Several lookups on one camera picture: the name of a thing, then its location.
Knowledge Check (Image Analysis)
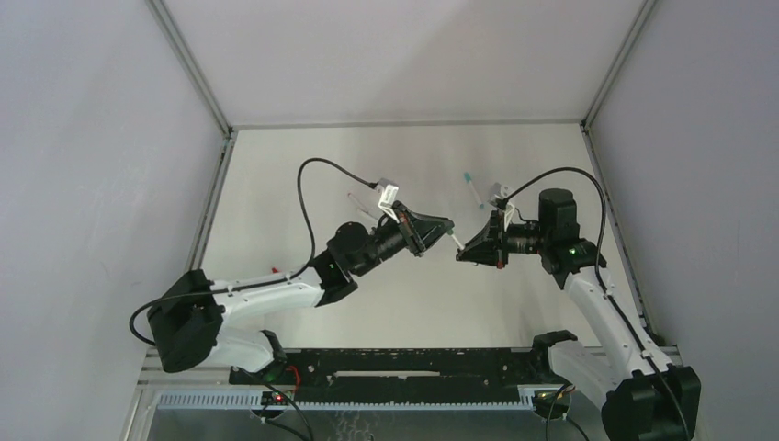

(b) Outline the white green marker pen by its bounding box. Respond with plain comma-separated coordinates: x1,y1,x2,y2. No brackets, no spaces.
448,234,464,251

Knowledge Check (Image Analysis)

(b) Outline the white teal marker pen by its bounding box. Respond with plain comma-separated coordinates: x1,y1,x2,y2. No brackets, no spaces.
463,172,485,209

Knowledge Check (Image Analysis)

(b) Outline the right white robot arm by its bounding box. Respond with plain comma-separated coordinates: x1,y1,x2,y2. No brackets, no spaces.
456,188,701,440

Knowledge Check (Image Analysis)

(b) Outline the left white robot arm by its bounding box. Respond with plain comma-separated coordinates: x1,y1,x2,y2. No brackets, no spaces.
145,201,455,373

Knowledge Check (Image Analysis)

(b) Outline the white red marker pen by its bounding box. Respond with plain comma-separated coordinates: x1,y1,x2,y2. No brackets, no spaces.
347,192,378,221

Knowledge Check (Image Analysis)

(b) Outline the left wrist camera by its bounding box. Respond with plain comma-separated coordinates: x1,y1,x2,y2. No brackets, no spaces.
375,178,399,221

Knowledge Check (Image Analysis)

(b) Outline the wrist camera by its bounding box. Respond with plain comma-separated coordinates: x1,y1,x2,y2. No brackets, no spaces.
375,178,399,221
488,183,516,231

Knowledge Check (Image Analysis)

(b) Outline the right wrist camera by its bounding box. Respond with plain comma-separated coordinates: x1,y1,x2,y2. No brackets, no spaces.
488,183,516,231

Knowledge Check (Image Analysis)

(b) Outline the right camera cable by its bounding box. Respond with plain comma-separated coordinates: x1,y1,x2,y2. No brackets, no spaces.
502,167,692,441

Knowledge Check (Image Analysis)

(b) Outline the camera cable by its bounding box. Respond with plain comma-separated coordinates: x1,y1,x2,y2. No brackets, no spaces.
129,158,379,348
502,167,692,441

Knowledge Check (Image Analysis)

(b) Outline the perforated cable tray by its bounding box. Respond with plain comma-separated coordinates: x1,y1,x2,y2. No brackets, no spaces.
157,390,536,411

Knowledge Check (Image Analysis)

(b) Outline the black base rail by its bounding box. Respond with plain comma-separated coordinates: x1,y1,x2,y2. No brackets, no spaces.
229,331,576,402

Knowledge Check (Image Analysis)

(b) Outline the left camera cable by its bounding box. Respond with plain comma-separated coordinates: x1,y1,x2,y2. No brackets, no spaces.
129,158,379,348

